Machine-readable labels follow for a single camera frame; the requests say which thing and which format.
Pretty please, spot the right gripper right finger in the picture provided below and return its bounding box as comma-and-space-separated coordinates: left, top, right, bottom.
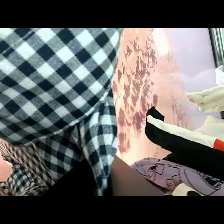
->
111, 155, 165, 197

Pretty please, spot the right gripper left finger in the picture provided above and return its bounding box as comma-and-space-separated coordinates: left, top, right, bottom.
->
43, 158, 100, 197

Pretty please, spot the checked shirt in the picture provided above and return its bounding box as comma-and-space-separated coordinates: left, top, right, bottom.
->
0, 28, 123, 197

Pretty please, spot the purple garment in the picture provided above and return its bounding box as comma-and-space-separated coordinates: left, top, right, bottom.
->
131, 157, 224, 197

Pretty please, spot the black garment with red stripe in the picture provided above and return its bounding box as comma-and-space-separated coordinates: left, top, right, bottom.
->
144, 105, 224, 182

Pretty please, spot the white garment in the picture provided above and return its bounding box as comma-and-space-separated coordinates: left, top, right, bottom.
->
185, 64, 224, 140

